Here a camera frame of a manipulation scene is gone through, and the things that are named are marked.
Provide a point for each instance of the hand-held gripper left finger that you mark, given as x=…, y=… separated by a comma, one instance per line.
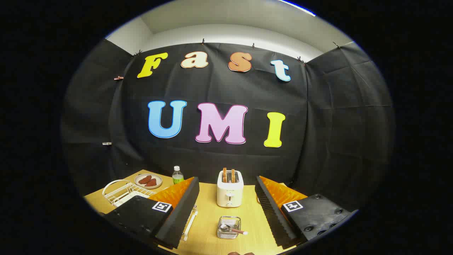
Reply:
x=178, y=216

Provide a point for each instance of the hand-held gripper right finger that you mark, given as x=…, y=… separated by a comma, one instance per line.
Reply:
x=270, y=212

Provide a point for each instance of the white toaster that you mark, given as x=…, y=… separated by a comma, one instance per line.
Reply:
x=230, y=194

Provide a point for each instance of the black backdrop cloth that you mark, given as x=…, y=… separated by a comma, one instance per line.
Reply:
x=318, y=141

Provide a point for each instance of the red meat piece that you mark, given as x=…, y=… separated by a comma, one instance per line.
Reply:
x=151, y=182
x=144, y=180

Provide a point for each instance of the toasted bread slice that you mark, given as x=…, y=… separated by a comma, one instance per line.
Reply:
x=233, y=176
x=224, y=175

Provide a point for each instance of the green label drink bottle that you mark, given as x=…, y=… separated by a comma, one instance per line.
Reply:
x=177, y=178

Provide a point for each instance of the small grey meat plate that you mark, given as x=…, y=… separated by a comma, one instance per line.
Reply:
x=157, y=179

